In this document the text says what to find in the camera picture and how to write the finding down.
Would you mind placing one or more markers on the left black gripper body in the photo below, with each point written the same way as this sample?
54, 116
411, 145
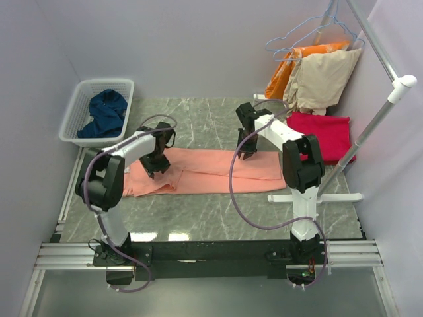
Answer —
155, 162

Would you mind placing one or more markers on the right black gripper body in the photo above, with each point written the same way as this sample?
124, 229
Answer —
247, 142

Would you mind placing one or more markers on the pink t-shirt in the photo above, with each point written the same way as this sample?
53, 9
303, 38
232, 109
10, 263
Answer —
206, 171

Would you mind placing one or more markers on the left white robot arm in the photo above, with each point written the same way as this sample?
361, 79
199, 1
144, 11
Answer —
100, 182

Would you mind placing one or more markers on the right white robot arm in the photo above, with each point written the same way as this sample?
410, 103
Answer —
302, 169

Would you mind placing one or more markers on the orange hanging garment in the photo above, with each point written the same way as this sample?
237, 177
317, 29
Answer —
280, 78

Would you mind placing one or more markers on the blue t-shirt in basket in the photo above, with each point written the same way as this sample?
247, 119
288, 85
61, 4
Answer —
108, 110

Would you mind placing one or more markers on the white plastic laundry basket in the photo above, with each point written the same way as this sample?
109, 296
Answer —
77, 115

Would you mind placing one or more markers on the red folded t-shirt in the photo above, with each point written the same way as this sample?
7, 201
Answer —
333, 133

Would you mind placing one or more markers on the beige hanging garment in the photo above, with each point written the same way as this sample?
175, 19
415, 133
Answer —
318, 81

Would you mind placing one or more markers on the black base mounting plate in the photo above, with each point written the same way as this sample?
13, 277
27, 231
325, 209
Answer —
205, 259

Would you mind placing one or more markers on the aluminium rail frame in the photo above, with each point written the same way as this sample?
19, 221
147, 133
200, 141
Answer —
78, 257

